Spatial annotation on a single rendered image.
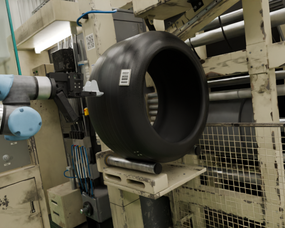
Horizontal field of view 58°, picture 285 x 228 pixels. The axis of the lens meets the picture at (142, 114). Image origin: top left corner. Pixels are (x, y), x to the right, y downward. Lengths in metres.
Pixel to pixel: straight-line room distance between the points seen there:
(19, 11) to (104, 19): 9.88
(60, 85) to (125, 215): 0.85
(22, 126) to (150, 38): 0.61
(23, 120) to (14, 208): 0.92
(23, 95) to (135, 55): 0.41
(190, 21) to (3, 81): 0.97
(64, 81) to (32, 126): 0.27
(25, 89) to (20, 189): 0.80
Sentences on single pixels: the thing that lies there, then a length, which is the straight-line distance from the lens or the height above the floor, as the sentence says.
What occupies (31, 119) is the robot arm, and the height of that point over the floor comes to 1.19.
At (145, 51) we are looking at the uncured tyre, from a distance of 1.00.
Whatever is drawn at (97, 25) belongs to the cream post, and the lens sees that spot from 1.40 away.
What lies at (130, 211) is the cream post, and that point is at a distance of 1.51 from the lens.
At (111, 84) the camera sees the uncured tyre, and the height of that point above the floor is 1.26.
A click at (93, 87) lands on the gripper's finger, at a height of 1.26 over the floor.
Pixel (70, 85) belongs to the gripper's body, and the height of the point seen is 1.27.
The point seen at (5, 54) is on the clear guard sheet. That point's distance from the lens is 1.54.
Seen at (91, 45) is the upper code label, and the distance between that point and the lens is 1.41.
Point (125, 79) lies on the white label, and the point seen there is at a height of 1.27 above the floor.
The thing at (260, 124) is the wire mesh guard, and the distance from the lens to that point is 1.29.
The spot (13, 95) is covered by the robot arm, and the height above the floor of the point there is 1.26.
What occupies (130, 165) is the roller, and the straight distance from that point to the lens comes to 1.16.
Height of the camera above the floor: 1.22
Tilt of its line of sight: 5 degrees down
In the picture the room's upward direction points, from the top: 8 degrees counter-clockwise
